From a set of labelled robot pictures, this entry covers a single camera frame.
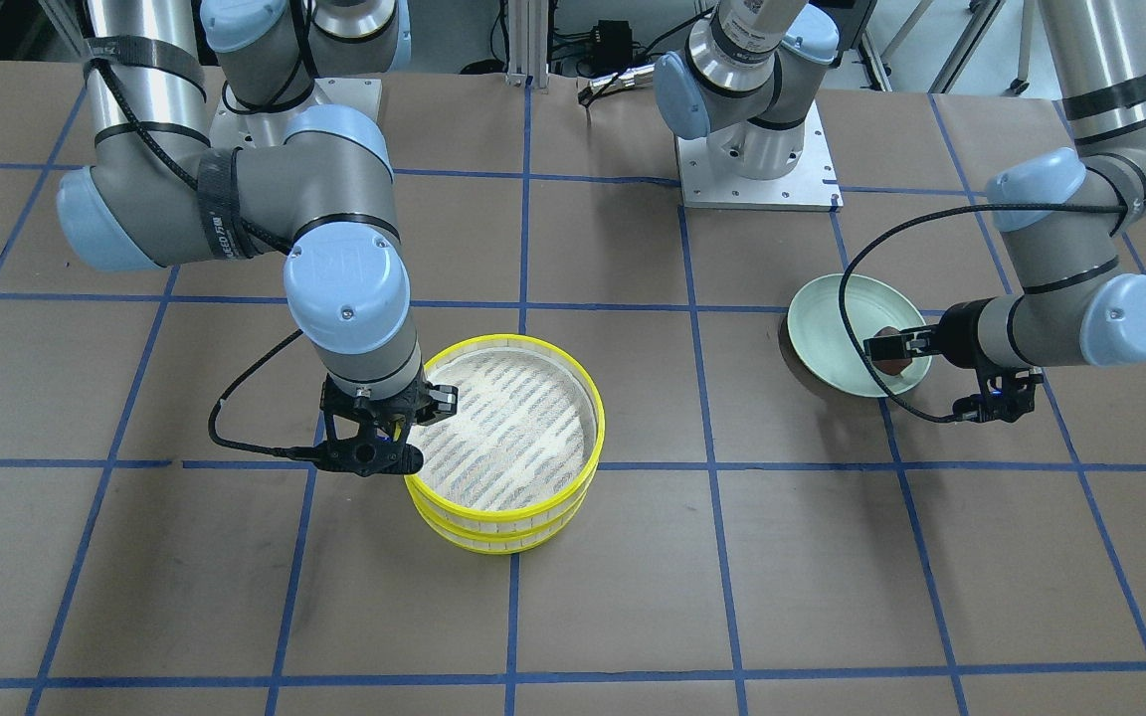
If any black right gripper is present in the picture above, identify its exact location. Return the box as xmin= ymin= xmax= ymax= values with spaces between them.
xmin=317 ymin=373 xmax=460 ymax=477

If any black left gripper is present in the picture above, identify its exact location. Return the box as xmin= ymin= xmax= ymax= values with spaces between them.
xmin=863 ymin=298 xmax=1045 ymax=423

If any brown steamed bun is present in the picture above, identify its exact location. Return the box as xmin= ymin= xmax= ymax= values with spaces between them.
xmin=872 ymin=326 xmax=913 ymax=376

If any yellow steamer layer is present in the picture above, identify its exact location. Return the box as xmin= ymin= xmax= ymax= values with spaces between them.
xmin=408 ymin=477 xmax=590 ymax=556
xmin=406 ymin=335 xmax=606 ymax=521

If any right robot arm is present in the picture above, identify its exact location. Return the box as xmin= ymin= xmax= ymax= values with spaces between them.
xmin=58 ymin=1 xmax=458 ymax=477

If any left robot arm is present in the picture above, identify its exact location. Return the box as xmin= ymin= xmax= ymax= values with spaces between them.
xmin=652 ymin=1 xmax=1146 ymax=425

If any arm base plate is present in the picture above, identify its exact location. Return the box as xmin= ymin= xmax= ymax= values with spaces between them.
xmin=674 ymin=103 xmax=845 ymax=212
xmin=209 ymin=78 xmax=383 ymax=149

